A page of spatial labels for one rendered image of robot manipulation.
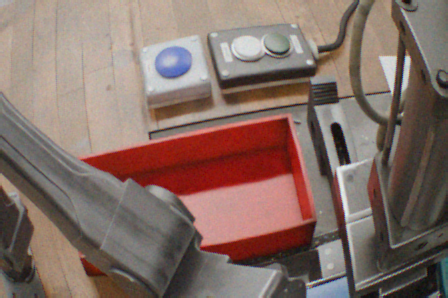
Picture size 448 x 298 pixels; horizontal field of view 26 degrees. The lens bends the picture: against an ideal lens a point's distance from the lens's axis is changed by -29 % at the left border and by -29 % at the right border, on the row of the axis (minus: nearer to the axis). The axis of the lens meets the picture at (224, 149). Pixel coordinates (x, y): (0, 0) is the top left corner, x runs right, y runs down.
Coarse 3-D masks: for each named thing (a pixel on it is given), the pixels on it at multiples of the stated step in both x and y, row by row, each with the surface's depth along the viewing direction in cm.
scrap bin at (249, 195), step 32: (224, 128) 122; (256, 128) 123; (288, 128) 124; (96, 160) 121; (128, 160) 123; (160, 160) 125; (192, 160) 126; (224, 160) 127; (256, 160) 127; (288, 160) 127; (192, 192) 125; (224, 192) 125; (256, 192) 125; (288, 192) 125; (224, 224) 124; (256, 224) 124; (288, 224) 124; (256, 256) 122
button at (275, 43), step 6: (270, 36) 130; (276, 36) 130; (282, 36) 130; (264, 42) 130; (270, 42) 130; (276, 42) 130; (282, 42) 130; (288, 42) 130; (270, 48) 129; (276, 48) 129; (282, 48) 129; (288, 48) 130; (282, 54) 130
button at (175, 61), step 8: (168, 48) 129; (176, 48) 129; (184, 48) 130; (160, 56) 129; (168, 56) 129; (176, 56) 129; (184, 56) 129; (160, 64) 128; (168, 64) 128; (176, 64) 128; (184, 64) 128; (160, 72) 128; (168, 72) 128; (176, 72) 128; (184, 72) 128
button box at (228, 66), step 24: (288, 24) 132; (216, 48) 130; (264, 48) 130; (312, 48) 131; (336, 48) 133; (216, 72) 130; (240, 72) 129; (264, 72) 129; (288, 72) 129; (312, 72) 130
